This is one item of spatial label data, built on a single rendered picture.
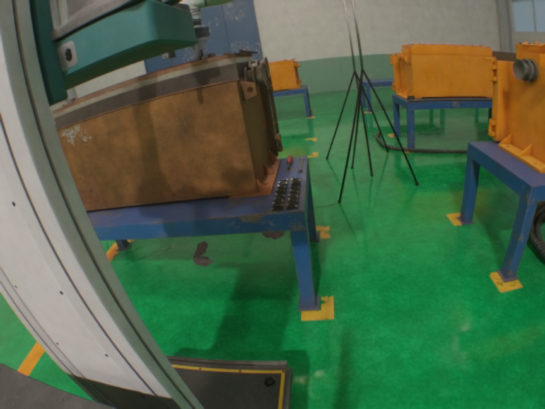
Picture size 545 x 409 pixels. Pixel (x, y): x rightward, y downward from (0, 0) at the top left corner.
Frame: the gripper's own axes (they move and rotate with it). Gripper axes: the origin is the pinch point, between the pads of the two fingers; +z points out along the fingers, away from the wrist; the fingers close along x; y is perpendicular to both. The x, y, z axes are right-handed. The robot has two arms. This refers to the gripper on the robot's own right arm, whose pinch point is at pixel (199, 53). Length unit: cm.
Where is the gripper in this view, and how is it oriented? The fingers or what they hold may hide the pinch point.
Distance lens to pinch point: 156.8
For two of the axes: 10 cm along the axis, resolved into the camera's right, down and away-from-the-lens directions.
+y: 6.0, 2.7, -7.5
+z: 1.6, 8.8, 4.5
